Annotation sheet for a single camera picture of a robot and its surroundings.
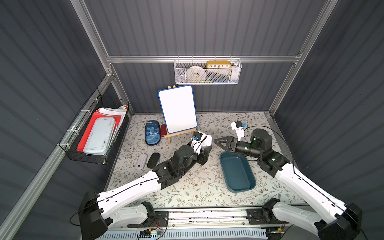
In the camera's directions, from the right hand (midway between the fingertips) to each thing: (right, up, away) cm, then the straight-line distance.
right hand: (220, 141), depth 67 cm
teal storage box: (+14, -22, +21) cm, 33 cm away
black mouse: (-38, -15, +28) cm, 50 cm away
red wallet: (-33, +4, +36) cm, 49 cm away
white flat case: (-55, +1, 0) cm, 55 cm away
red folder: (-63, -3, 0) cm, 63 cm away
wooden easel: (-29, +1, +32) cm, 43 cm away
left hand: (-6, -2, +2) cm, 6 cm away
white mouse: (-45, -15, +25) cm, 53 cm away
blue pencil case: (-42, +2, +38) cm, 57 cm away
